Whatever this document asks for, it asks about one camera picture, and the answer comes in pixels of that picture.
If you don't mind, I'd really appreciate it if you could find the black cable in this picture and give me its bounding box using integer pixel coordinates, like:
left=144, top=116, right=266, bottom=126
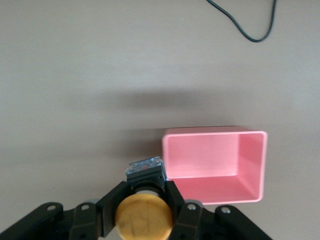
left=206, top=0, right=278, bottom=43

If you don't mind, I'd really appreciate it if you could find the yellow push button switch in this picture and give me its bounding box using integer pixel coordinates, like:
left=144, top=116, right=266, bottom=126
left=115, top=156, right=175, bottom=240

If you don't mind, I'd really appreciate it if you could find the pink plastic box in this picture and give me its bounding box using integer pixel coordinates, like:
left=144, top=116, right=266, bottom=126
left=161, top=125, right=269, bottom=206

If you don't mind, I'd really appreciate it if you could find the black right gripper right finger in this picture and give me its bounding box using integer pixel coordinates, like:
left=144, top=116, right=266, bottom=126
left=164, top=180, right=273, bottom=240

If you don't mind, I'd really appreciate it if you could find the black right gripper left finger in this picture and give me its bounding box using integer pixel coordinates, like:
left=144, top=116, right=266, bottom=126
left=0, top=180, right=133, bottom=240

